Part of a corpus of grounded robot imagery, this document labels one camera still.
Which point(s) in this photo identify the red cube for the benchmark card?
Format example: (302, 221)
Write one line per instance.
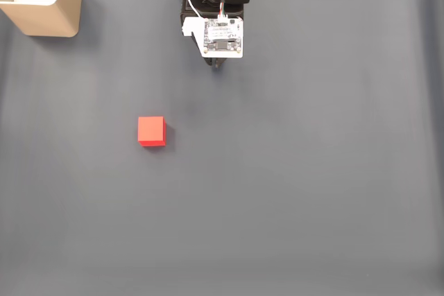
(151, 129)

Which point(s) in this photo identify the beige box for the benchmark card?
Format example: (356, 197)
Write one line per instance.
(52, 18)

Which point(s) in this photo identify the dark blue-grey table mat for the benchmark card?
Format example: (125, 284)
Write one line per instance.
(277, 171)

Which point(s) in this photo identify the white camera circuit board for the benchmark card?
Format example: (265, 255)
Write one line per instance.
(222, 37)

